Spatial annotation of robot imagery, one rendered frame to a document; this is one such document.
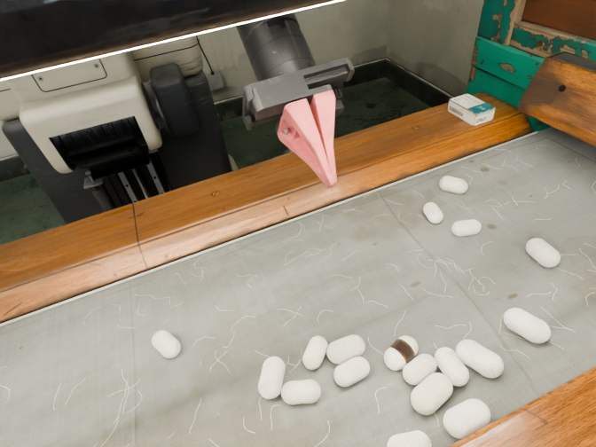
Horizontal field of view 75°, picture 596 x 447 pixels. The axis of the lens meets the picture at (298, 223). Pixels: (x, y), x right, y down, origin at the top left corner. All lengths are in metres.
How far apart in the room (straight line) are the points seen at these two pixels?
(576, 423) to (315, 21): 2.33
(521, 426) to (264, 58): 0.35
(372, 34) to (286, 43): 2.31
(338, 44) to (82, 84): 1.90
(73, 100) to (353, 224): 0.60
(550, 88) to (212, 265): 0.48
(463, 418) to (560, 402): 0.07
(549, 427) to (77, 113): 0.83
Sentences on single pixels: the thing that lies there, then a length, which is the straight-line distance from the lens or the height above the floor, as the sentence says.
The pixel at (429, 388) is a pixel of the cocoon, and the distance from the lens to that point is 0.34.
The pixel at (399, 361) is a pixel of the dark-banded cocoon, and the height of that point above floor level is 0.76.
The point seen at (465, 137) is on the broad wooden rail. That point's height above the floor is 0.76.
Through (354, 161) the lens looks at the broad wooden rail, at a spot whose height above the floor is 0.76.
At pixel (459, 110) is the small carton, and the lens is 0.66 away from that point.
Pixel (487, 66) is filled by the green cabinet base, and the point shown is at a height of 0.80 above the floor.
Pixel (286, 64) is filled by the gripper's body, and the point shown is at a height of 0.95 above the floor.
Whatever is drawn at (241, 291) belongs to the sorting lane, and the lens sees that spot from 0.43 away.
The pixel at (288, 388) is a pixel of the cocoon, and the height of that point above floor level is 0.76.
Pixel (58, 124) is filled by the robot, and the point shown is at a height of 0.77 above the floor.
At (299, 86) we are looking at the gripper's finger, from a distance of 0.35.
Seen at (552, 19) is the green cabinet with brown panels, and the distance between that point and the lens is 0.68.
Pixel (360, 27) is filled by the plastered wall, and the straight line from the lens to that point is 2.63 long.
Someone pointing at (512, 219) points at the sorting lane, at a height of 0.74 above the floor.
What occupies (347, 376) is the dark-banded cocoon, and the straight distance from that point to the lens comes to 0.35.
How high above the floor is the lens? 1.07
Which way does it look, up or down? 42 degrees down
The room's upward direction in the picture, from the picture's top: 9 degrees counter-clockwise
